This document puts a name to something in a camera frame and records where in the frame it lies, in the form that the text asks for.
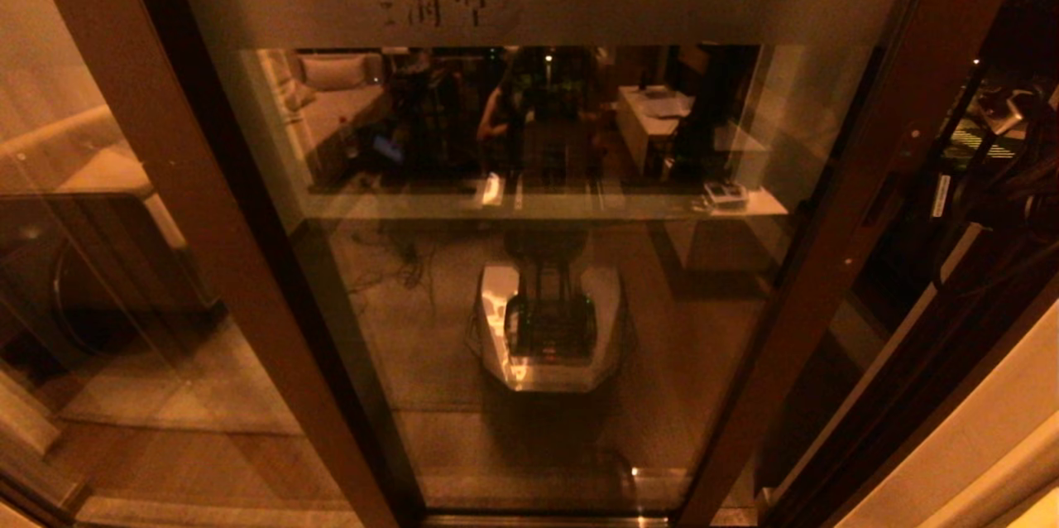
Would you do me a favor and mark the brown framed sliding glass door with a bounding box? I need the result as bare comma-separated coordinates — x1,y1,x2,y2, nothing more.
161,0,1037,528

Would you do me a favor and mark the dark wooden door jamb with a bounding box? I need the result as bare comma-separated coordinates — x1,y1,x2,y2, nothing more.
755,205,1059,528

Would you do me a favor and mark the brown framed fixed glass panel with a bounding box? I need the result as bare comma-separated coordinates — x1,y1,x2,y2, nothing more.
0,0,423,528

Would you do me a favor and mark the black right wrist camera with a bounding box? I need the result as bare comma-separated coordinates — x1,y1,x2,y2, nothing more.
931,168,961,223

